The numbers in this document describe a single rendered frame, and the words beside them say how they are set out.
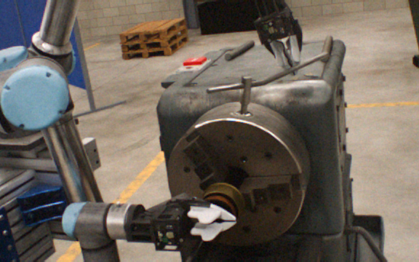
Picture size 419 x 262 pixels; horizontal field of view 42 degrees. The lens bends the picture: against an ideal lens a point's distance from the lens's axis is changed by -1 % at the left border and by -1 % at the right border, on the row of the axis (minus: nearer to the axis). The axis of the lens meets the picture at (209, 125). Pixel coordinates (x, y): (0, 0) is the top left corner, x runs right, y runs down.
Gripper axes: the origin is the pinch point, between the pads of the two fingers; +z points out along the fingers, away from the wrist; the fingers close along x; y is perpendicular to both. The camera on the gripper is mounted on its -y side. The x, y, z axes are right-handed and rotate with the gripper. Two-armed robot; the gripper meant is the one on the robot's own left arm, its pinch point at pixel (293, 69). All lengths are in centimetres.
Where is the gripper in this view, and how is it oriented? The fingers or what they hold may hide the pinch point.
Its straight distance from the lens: 127.9
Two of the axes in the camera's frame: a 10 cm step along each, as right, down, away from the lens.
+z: 3.5, 9.1, 2.3
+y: -2.8, 3.4, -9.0
